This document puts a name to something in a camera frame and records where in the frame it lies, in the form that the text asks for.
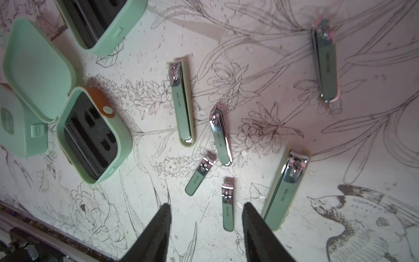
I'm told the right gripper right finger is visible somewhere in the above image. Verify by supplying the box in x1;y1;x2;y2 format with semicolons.
242;202;294;262

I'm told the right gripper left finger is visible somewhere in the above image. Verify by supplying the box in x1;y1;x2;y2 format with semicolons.
120;203;172;262

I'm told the green clipper case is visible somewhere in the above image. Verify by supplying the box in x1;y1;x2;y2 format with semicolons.
1;85;48;158

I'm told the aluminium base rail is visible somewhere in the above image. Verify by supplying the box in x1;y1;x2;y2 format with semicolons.
1;203;117;262

